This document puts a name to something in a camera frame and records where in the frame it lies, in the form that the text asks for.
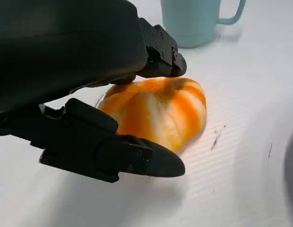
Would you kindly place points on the orange white toy bread roll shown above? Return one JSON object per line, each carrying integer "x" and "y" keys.
{"x": 160, "y": 113}

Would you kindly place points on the pale green mug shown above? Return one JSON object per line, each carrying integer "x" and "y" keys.
{"x": 191, "y": 23}

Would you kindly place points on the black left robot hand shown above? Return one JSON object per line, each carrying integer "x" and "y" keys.
{"x": 54, "y": 47}

